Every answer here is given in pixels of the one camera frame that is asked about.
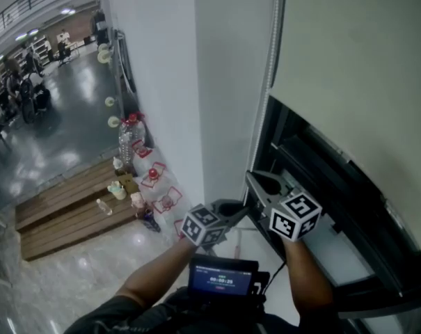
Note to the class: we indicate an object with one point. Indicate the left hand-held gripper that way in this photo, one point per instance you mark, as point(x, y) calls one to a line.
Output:
point(201, 221)

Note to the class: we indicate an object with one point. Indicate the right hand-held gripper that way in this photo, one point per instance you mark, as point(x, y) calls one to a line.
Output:
point(300, 205)

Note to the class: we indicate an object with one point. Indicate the beige roller blind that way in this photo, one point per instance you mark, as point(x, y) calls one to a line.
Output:
point(353, 64)

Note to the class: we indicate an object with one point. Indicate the person's left forearm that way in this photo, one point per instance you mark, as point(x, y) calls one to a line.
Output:
point(154, 273)

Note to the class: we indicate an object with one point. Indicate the person's right forearm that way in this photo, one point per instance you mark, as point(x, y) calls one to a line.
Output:
point(307, 277)

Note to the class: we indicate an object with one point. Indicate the large clear water jug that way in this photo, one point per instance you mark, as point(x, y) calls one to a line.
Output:
point(177, 225)
point(168, 207)
point(142, 162)
point(154, 186)
point(128, 141)

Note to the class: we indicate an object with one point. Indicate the black framed window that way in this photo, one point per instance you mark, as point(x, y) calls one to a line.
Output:
point(276, 131)

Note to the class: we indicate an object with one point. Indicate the black chest-mounted screen device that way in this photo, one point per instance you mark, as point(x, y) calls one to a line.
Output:
point(220, 280)

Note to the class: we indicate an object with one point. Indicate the dark patterned bottle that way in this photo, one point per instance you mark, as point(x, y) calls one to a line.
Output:
point(149, 218)

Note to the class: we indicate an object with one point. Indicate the small pink figurine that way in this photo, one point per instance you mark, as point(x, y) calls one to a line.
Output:
point(137, 200)

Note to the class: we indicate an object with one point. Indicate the small cardboard box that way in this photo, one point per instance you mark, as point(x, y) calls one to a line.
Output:
point(126, 181)

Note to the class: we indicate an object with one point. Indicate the pale green cup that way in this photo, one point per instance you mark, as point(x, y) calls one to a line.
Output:
point(117, 190)

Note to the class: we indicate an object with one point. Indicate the white spray bottle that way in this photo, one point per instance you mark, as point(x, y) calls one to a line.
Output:
point(117, 164)

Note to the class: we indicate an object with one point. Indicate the small clear plastic bottle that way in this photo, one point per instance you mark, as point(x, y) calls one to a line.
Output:
point(104, 207)

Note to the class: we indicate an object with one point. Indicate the person's dark shirt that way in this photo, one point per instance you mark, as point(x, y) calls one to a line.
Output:
point(109, 315)

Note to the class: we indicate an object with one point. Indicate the wooden step platform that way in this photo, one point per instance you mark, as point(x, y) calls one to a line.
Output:
point(64, 231)

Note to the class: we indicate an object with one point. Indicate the folded trolley with cream wheels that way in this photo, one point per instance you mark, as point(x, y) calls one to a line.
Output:
point(126, 75)

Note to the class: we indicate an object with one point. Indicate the standing rack with grey garments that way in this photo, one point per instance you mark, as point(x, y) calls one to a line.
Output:
point(99, 26)

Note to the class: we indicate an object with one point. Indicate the black wheeled equipment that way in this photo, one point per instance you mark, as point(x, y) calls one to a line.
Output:
point(29, 99)

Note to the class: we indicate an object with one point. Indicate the white shelf rack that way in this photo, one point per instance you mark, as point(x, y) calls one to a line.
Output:
point(40, 47)

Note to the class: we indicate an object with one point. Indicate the group of ceiling lights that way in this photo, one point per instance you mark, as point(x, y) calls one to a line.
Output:
point(67, 11)

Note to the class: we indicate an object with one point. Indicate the black balcony railing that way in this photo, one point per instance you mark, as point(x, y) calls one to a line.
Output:
point(29, 0)

